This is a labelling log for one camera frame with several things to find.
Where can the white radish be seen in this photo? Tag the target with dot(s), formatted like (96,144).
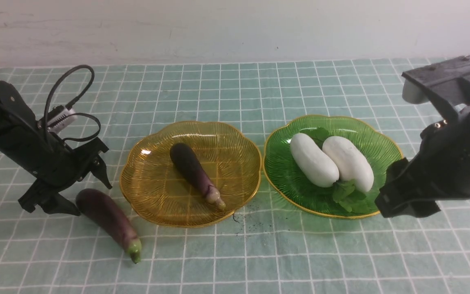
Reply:
(356,177)
(314,163)

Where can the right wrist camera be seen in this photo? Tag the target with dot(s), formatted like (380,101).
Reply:
(445,85)

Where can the amber plastic flower plate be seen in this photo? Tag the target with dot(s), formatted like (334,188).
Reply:
(159,193)

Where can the green checkered tablecloth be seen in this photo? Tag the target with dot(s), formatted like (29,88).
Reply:
(269,246)

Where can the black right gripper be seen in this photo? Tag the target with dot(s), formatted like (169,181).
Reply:
(440,171)

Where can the purple eggplant green stem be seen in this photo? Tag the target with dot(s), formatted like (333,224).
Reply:
(103,210)

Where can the green plastic flower plate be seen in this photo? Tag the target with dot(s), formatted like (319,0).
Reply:
(285,176)

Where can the dark eggplant pale stem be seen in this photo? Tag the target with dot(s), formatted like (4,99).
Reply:
(187,164)

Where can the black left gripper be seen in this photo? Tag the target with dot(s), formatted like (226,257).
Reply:
(54,164)

